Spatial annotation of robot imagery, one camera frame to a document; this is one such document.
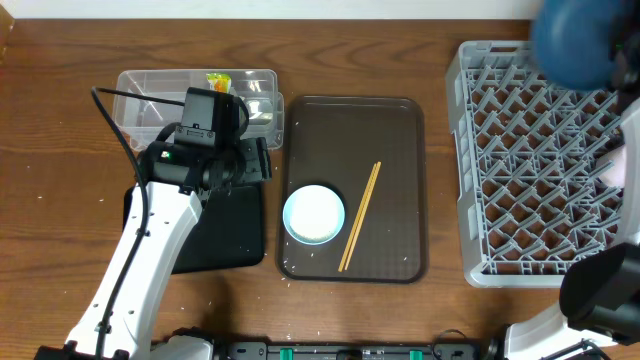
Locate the blue plate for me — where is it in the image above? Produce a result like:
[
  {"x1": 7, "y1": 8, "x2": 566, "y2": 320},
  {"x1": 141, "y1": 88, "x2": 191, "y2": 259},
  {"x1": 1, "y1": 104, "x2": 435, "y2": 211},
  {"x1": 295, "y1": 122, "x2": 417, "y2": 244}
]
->
[{"x1": 530, "y1": 0, "x2": 633, "y2": 91}]

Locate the light blue rice bowl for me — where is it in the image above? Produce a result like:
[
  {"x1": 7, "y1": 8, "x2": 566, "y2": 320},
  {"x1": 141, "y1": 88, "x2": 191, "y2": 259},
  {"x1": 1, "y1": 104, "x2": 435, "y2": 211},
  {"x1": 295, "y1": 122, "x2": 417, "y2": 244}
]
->
[{"x1": 282, "y1": 185, "x2": 346, "y2": 246}]

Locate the pink plastic cup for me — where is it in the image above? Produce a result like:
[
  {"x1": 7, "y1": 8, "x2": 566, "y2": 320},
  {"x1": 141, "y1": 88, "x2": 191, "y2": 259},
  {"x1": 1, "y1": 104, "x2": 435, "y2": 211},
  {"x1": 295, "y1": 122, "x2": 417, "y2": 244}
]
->
[{"x1": 596, "y1": 146, "x2": 626, "y2": 188}]

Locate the black tray lid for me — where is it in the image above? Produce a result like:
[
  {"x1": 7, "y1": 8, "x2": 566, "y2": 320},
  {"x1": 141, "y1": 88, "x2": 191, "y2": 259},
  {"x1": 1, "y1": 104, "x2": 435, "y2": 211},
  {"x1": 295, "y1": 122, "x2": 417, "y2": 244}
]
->
[{"x1": 112, "y1": 182, "x2": 264, "y2": 274}]

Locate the brown serving tray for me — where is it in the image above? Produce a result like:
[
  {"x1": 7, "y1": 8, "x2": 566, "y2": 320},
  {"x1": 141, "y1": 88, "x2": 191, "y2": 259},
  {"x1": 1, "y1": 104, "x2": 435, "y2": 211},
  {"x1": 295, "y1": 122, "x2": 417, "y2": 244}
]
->
[{"x1": 277, "y1": 96, "x2": 428, "y2": 284}]

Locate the wooden chopstick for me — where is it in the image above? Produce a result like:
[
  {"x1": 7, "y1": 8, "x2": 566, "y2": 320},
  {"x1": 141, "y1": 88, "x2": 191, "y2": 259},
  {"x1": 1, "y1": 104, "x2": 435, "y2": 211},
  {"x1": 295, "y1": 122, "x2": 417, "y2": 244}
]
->
[
  {"x1": 337, "y1": 160, "x2": 380, "y2": 273},
  {"x1": 342, "y1": 161, "x2": 383, "y2": 272}
]

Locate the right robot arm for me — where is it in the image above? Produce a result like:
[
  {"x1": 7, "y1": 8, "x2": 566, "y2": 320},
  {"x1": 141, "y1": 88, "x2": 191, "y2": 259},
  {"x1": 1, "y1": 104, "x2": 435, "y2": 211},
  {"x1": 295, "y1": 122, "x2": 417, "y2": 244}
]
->
[{"x1": 486, "y1": 0, "x2": 639, "y2": 360}]

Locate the grey dishwasher rack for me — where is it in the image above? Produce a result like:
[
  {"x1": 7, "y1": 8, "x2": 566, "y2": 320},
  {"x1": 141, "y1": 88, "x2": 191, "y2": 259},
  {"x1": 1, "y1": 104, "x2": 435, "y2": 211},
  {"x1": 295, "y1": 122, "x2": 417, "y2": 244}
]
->
[{"x1": 446, "y1": 41, "x2": 624, "y2": 288}]

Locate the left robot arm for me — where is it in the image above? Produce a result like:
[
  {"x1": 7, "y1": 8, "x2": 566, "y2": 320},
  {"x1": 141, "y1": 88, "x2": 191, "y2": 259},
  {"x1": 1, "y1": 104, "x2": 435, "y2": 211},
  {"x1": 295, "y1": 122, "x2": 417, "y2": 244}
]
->
[{"x1": 36, "y1": 137, "x2": 271, "y2": 359}]

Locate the clear plastic waste bin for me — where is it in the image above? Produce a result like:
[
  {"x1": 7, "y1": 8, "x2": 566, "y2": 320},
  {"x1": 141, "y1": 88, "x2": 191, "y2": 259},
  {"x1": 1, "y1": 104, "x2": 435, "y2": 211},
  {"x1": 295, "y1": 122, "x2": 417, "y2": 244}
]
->
[{"x1": 113, "y1": 69, "x2": 284, "y2": 152}]

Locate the yellow green snack wrapper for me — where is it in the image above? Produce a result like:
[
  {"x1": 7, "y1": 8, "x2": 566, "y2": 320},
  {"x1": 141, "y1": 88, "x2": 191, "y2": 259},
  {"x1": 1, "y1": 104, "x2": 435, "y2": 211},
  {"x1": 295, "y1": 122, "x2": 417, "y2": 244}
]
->
[{"x1": 206, "y1": 72, "x2": 232, "y2": 93}]

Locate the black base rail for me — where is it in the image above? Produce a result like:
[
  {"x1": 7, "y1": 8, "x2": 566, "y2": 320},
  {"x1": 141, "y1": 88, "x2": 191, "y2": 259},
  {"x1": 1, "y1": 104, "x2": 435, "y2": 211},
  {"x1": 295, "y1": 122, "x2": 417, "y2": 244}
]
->
[{"x1": 210, "y1": 342, "x2": 484, "y2": 360}]

